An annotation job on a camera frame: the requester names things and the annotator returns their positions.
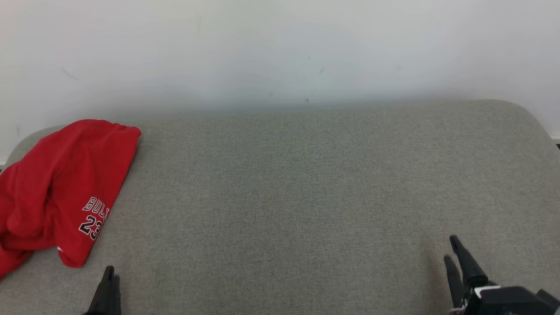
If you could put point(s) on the red Bulls basketball jersey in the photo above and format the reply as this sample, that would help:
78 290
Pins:
96 166

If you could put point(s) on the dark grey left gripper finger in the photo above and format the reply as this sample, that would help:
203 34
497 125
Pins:
117 302
103 297

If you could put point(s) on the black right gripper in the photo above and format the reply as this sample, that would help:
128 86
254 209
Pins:
503 302

